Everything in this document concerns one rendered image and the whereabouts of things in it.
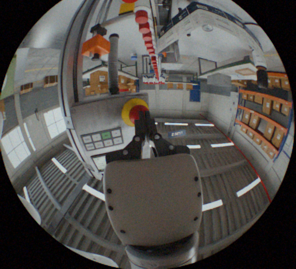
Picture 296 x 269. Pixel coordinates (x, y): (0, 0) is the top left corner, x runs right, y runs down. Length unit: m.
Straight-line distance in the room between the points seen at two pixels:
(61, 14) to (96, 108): 0.54
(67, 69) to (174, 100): 7.62
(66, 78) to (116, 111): 0.12
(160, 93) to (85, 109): 7.46
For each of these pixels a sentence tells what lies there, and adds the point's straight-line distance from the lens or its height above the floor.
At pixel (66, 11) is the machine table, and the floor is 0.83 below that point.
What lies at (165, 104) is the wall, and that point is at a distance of 7.65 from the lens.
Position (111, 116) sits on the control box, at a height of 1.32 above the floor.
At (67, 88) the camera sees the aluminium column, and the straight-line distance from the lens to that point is 0.18.
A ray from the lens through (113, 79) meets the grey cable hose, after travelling 0.25.
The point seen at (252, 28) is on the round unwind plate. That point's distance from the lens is 0.63.
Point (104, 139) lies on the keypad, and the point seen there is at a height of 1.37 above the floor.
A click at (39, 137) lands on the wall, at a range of 5.53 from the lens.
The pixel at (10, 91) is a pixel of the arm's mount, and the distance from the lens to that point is 0.97.
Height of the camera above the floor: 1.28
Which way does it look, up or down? 21 degrees up
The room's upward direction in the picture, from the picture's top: 178 degrees clockwise
